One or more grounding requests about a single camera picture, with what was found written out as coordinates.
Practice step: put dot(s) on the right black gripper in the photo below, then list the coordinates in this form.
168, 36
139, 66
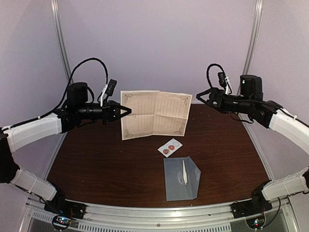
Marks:
214, 92

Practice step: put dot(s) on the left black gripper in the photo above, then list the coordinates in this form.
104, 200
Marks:
108, 112

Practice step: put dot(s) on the beige letter paper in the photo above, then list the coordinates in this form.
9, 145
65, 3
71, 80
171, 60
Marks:
154, 112
185, 176

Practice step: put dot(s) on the grey envelope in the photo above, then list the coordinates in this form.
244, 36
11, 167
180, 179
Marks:
176, 190

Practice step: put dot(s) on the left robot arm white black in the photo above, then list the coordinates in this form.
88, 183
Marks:
60, 120

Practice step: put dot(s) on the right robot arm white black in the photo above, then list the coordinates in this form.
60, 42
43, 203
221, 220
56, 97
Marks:
272, 116

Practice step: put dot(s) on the white sticker sheet with seals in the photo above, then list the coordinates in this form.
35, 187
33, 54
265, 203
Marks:
170, 147

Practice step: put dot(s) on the left circuit board with leds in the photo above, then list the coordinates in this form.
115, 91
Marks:
60, 222

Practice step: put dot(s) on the circuit board with leds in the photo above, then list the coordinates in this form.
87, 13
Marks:
255, 223
60, 222

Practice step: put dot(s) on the right circuit board with leds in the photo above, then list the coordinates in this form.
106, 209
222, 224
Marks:
255, 223

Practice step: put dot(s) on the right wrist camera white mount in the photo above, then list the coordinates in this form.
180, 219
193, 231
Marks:
225, 83

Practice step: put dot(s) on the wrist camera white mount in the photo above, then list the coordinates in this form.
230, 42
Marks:
107, 92
225, 83

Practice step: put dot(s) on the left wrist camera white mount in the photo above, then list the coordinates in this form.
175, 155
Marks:
107, 92

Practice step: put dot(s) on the right aluminium frame post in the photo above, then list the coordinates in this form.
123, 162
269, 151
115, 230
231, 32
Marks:
257, 19

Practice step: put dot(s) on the aluminium frame post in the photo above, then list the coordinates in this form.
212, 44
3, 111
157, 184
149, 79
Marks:
257, 19
60, 40

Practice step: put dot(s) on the front aluminium rail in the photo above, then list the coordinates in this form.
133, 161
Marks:
209, 218

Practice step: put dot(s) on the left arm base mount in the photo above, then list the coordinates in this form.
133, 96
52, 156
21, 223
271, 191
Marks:
70, 209

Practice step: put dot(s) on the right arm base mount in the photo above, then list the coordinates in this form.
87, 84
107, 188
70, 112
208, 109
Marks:
249, 208

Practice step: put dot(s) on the left aluminium frame post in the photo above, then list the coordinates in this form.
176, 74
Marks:
60, 40

